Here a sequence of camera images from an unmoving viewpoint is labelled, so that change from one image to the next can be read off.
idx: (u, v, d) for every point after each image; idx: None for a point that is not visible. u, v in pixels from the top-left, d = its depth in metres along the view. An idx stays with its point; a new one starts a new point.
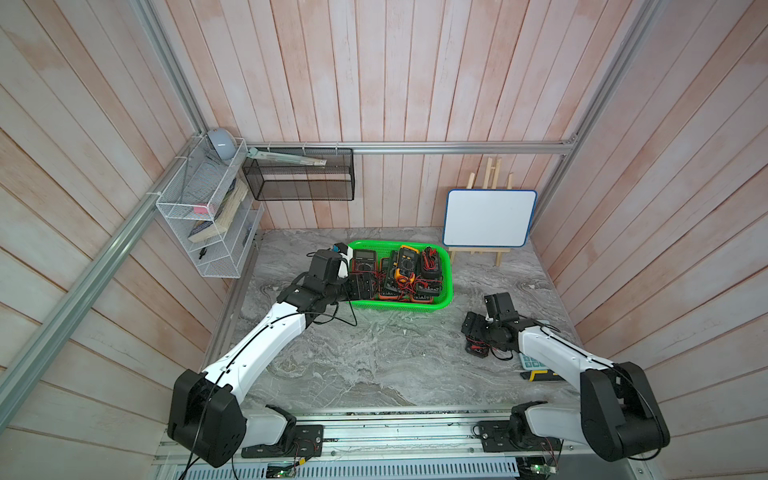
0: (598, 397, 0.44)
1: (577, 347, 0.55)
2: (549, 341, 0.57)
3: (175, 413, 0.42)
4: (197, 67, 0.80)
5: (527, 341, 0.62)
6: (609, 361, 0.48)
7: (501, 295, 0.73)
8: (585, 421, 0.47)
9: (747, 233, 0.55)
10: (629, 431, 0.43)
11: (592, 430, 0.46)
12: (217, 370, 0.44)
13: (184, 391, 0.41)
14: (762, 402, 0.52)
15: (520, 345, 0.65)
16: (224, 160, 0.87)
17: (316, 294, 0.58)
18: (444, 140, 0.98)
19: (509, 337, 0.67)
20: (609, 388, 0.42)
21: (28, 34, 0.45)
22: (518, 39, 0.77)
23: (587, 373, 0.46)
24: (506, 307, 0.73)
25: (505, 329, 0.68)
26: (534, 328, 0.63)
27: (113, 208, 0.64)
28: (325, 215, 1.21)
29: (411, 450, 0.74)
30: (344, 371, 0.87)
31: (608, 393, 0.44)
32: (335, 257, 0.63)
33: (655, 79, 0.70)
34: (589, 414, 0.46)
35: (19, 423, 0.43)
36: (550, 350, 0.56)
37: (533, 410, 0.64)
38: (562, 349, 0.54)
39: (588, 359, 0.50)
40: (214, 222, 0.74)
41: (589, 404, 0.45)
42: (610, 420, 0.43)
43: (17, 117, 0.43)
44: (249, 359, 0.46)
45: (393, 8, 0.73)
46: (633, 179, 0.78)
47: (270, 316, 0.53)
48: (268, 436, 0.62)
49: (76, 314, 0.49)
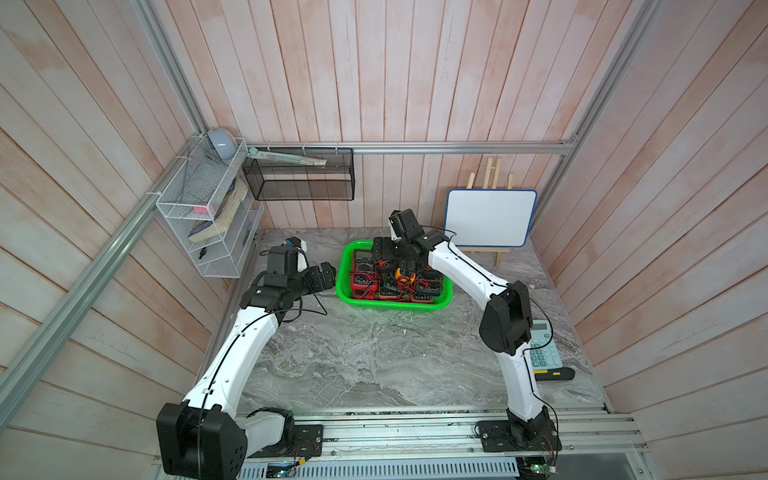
0: (497, 317, 0.55)
1: (481, 270, 0.62)
2: (458, 263, 0.63)
3: (168, 449, 0.40)
4: (197, 66, 0.79)
5: (437, 260, 0.67)
6: (504, 282, 0.59)
7: (405, 214, 0.73)
8: (482, 329, 0.61)
9: (747, 233, 0.55)
10: (513, 332, 0.59)
11: (488, 337, 0.60)
12: (200, 394, 0.42)
13: (169, 423, 0.39)
14: (762, 402, 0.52)
15: (429, 258, 0.68)
16: (224, 160, 0.87)
17: (280, 289, 0.57)
18: (444, 140, 0.98)
19: (418, 252, 0.70)
20: (506, 308, 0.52)
21: (29, 35, 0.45)
22: (518, 39, 0.77)
23: (491, 303, 0.55)
24: (411, 224, 0.74)
25: (414, 245, 0.70)
26: (443, 246, 0.67)
27: (112, 208, 0.63)
28: (326, 215, 1.21)
29: (411, 450, 0.74)
30: (344, 371, 0.87)
31: (507, 312, 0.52)
32: (291, 249, 0.62)
33: (655, 80, 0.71)
34: (487, 325, 0.59)
35: (19, 423, 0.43)
36: (459, 271, 0.62)
37: (512, 404, 0.68)
38: (470, 272, 0.61)
39: (491, 282, 0.59)
40: (214, 223, 0.75)
41: (488, 319, 0.57)
42: (505, 333, 0.57)
43: (17, 117, 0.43)
44: (230, 373, 0.44)
45: (393, 8, 0.73)
46: (633, 179, 0.78)
47: (239, 324, 0.50)
48: (270, 436, 0.62)
49: (76, 314, 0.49)
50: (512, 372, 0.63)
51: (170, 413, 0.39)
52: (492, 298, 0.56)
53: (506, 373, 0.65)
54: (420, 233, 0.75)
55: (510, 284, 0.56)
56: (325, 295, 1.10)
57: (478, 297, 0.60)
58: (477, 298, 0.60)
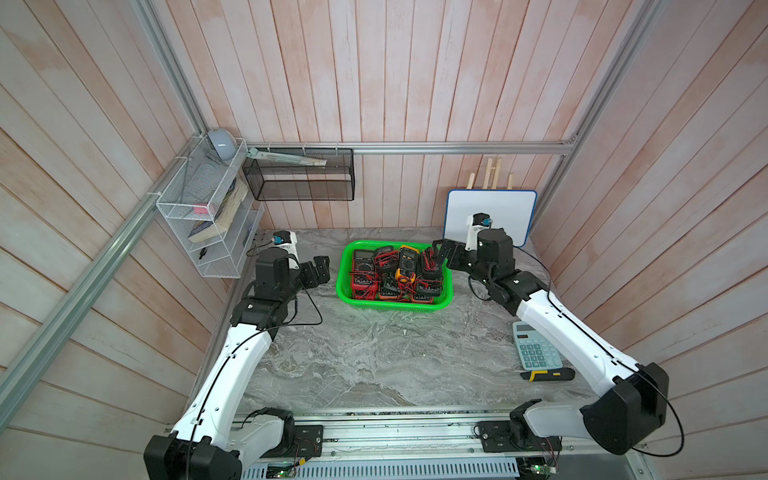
0: (625, 416, 0.41)
1: (597, 339, 0.47)
2: (563, 324, 0.50)
3: None
4: (197, 66, 0.79)
5: (531, 313, 0.54)
6: (635, 364, 0.44)
7: (503, 246, 0.57)
8: (588, 415, 0.47)
9: (747, 232, 0.55)
10: (639, 435, 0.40)
11: (595, 426, 0.46)
12: (189, 424, 0.40)
13: (158, 457, 0.38)
14: (762, 402, 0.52)
15: (518, 307, 0.56)
16: (224, 160, 0.87)
17: (272, 303, 0.54)
18: (444, 140, 0.98)
19: (506, 298, 0.57)
20: (637, 405, 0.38)
21: (28, 34, 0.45)
22: (518, 39, 0.77)
23: (615, 389, 0.41)
24: (505, 259, 0.60)
25: (501, 287, 0.58)
26: (541, 295, 0.54)
27: (112, 208, 0.63)
28: (326, 215, 1.21)
29: (411, 450, 0.74)
30: (344, 371, 0.87)
31: (638, 407, 0.45)
32: (280, 255, 0.57)
33: (655, 80, 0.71)
34: (599, 414, 0.44)
35: (19, 423, 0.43)
36: (564, 335, 0.49)
37: (532, 413, 0.64)
38: (581, 339, 0.47)
39: (614, 360, 0.44)
40: (214, 223, 0.75)
41: (605, 409, 0.43)
42: (627, 431, 0.42)
43: (17, 116, 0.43)
44: (221, 400, 0.43)
45: (394, 9, 0.73)
46: (633, 179, 0.78)
47: (229, 346, 0.48)
48: (269, 441, 0.62)
49: (76, 314, 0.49)
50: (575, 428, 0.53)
51: (159, 444, 0.38)
52: (615, 384, 0.42)
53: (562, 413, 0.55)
54: (511, 272, 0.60)
55: (643, 366, 0.43)
56: (325, 295, 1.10)
57: (589, 375, 0.46)
58: (587, 375, 0.46)
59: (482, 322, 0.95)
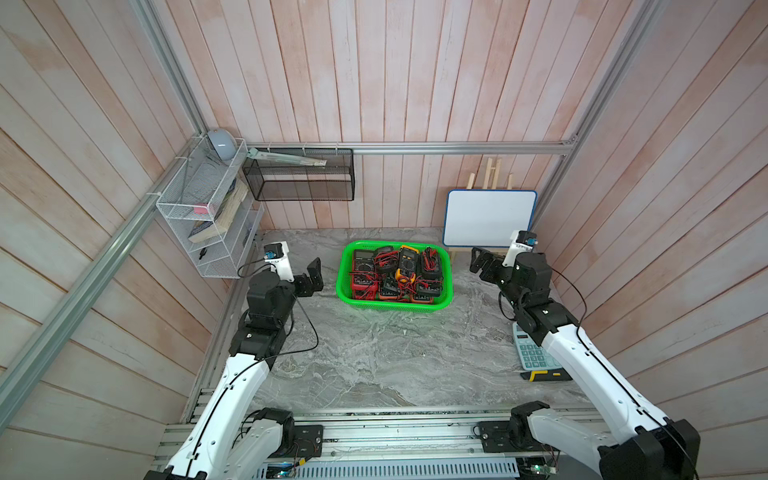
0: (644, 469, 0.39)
1: (624, 383, 0.46)
2: (590, 363, 0.48)
3: None
4: (198, 67, 0.80)
5: (557, 347, 0.53)
6: (664, 417, 0.41)
7: (540, 274, 0.55)
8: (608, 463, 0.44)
9: (747, 232, 0.55)
10: None
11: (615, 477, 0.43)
12: (184, 459, 0.40)
13: None
14: (762, 402, 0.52)
15: (544, 339, 0.55)
16: (224, 161, 0.87)
17: (271, 333, 0.55)
18: (444, 140, 0.98)
19: (533, 327, 0.57)
20: (660, 463, 0.42)
21: (28, 34, 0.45)
22: (518, 39, 0.77)
23: (637, 439, 0.39)
24: (539, 287, 0.58)
25: (529, 315, 0.57)
26: (569, 329, 0.53)
27: (112, 208, 0.63)
28: (326, 215, 1.21)
29: (411, 450, 0.74)
30: (344, 371, 0.87)
31: (658, 464, 0.42)
32: (272, 283, 0.55)
33: (655, 80, 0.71)
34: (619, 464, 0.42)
35: (19, 424, 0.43)
36: (590, 377, 0.47)
37: (537, 419, 0.63)
38: (608, 381, 0.46)
39: (641, 408, 0.43)
40: (215, 223, 0.75)
41: (625, 459, 0.41)
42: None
43: (17, 116, 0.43)
44: (218, 434, 0.43)
45: (393, 9, 0.73)
46: (633, 179, 0.78)
47: (227, 376, 0.49)
48: (269, 446, 0.62)
49: (76, 314, 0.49)
50: (577, 452, 0.53)
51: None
52: (638, 434, 0.40)
53: (570, 434, 0.54)
54: (542, 301, 0.61)
55: (671, 421, 0.41)
56: (325, 295, 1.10)
57: (612, 421, 0.44)
58: (609, 421, 0.44)
59: (482, 322, 0.95)
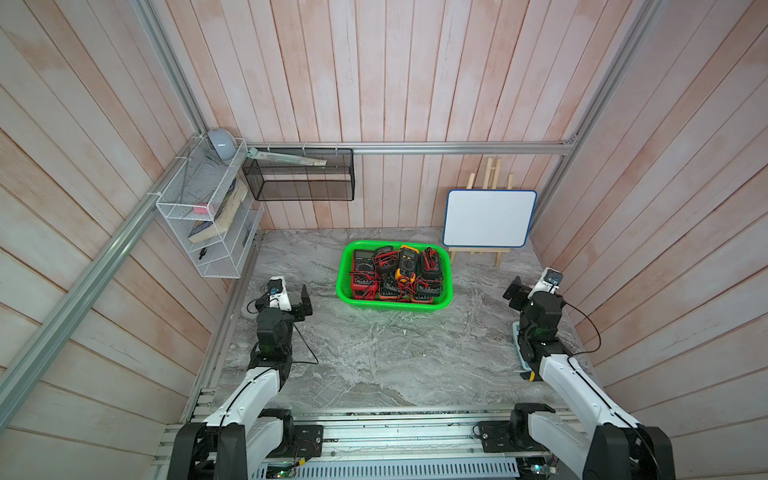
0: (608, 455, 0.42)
1: (604, 395, 0.50)
2: (574, 378, 0.54)
3: (177, 472, 0.41)
4: (197, 66, 0.79)
5: (550, 369, 0.59)
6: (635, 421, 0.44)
7: (549, 312, 0.62)
8: (588, 469, 0.45)
9: (747, 233, 0.55)
10: None
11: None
12: (217, 417, 0.46)
13: (189, 439, 0.42)
14: (762, 402, 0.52)
15: (540, 366, 0.62)
16: (224, 161, 0.87)
17: (282, 357, 0.65)
18: (444, 140, 0.98)
19: (531, 358, 0.65)
20: (622, 451, 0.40)
21: (28, 34, 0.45)
22: (518, 39, 0.77)
23: (602, 428, 0.43)
24: (547, 323, 0.64)
25: (530, 347, 0.65)
26: (561, 356, 0.59)
27: (113, 208, 0.64)
28: (326, 215, 1.21)
29: (411, 450, 0.74)
30: (344, 371, 0.87)
31: (622, 453, 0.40)
32: (277, 319, 0.64)
33: (656, 80, 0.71)
34: (596, 465, 0.43)
35: (19, 424, 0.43)
36: (573, 389, 0.52)
37: (536, 416, 0.64)
38: (585, 391, 0.51)
39: (612, 411, 0.46)
40: (214, 223, 0.75)
41: (598, 456, 0.43)
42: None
43: (17, 116, 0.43)
44: (243, 405, 0.49)
45: (393, 8, 0.73)
46: (633, 179, 0.78)
47: (249, 376, 0.58)
48: (270, 442, 0.62)
49: (76, 315, 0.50)
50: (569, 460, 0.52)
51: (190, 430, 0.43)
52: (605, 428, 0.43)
53: (564, 437, 0.54)
54: (547, 336, 0.67)
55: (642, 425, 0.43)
56: (325, 295, 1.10)
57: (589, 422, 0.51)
58: (588, 424, 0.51)
59: (482, 322, 0.95)
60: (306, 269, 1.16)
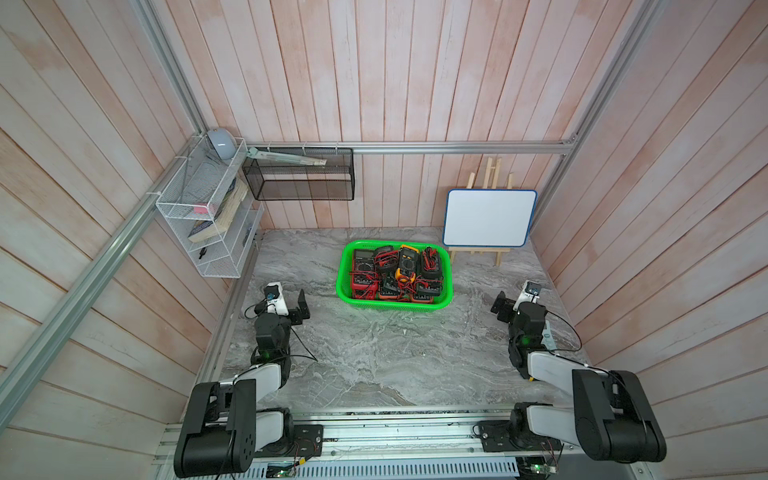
0: (589, 393, 0.46)
1: (574, 360, 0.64)
2: (553, 356, 0.60)
3: (192, 423, 0.43)
4: (197, 66, 0.79)
5: (536, 361, 0.64)
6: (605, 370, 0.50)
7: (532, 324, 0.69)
8: (578, 419, 0.47)
9: (747, 233, 0.55)
10: (618, 430, 0.43)
11: (584, 430, 0.46)
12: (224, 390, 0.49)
13: (204, 392, 0.46)
14: (761, 402, 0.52)
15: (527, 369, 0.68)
16: (224, 160, 0.87)
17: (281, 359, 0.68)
18: (444, 140, 0.98)
19: (518, 363, 0.70)
20: (599, 387, 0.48)
21: (28, 33, 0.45)
22: (518, 39, 0.77)
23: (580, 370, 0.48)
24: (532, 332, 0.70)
25: (517, 353, 0.70)
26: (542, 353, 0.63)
27: (113, 208, 0.64)
28: (326, 215, 1.21)
29: (410, 450, 0.74)
30: (344, 371, 0.87)
31: (599, 388, 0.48)
32: (274, 324, 0.68)
33: (656, 79, 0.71)
34: (582, 412, 0.46)
35: (19, 423, 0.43)
36: (554, 364, 0.58)
37: (533, 408, 0.65)
38: (564, 362, 0.55)
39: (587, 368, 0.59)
40: (214, 223, 0.75)
41: (582, 402, 0.46)
42: (599, 414, 0.44)
43: (17, 116, 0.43)
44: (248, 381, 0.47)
45: (393, 8, 0.73)
46: (633, 179, 0.78)
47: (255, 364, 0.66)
48: (272, 434, 0.62)
49: (76, 315, 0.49)
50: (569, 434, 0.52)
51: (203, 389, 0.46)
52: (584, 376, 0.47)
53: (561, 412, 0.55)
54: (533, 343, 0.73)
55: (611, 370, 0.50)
56: (325, 295, 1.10)
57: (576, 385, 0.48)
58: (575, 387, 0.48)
59: (482, 322, 0.95)
60: (306, 269, 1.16)
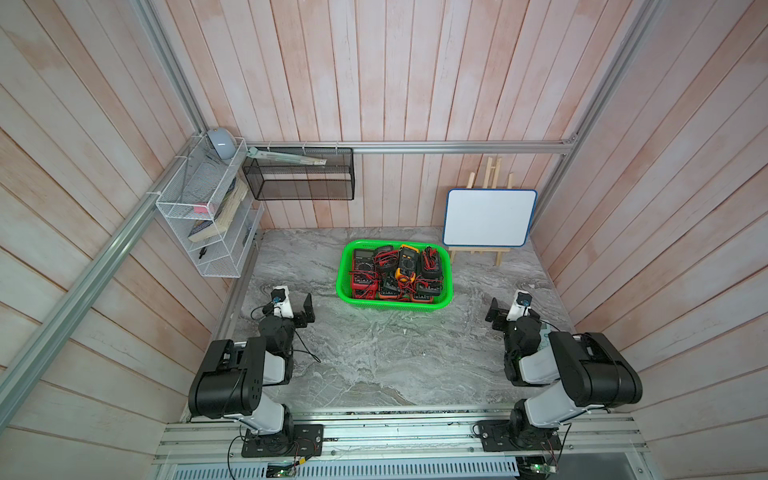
0: (563, 343, 0.52)
1: None
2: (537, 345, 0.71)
3: (207, 364, 0.49)
4: (197, 66, 0.79)
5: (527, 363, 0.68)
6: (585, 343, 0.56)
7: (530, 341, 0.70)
8: (564, 379, 0.51)
9: (747, 232, 0.55)
10: (595, 366, 0.48)
11: (571, 383, 0.49)
12: None
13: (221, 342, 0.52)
14: (761, 402, 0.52)
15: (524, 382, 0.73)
16: (224, 160, 0.87)
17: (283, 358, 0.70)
18: (444, 139, 0.98)
19: (513, 376, 0.73)
20: (570, 339, 0.53)
21: (28, 33, 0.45)
22: (518, 39, 0.77)
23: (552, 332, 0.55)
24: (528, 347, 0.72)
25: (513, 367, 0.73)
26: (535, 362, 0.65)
27: (112, 208, 0.63)
28: (326, 215, 1.21)
29: (411, 449, 0.74)
30: (344, 371, 0.87)
31: (571, 341, 0.53)
32: (278, 325, 0.71)
33: (656, 79, 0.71)
34: (564, 366, 0.51)
35: (19, 423, 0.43)
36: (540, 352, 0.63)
37: (532, 401, 0.66)
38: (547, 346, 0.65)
39: None
40: (214, 222, 0.74)
41: (561, 359, 0.52)
42: (573, 355, 0.50)
43: (17, 116, 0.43)
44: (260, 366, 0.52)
45: (393, 7, 0.73)
46: (633, 178, 0.78)
47: None
48: (272, 423, 0.63)
49: (76, 314, 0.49)
50: (561, 406, 0.55)
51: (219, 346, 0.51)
52: None
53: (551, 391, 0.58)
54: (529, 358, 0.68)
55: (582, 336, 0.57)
56: (325, 295, 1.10)
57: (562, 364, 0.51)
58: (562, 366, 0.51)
59: (482, 322, 0.95)
60: (306, 269, 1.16)
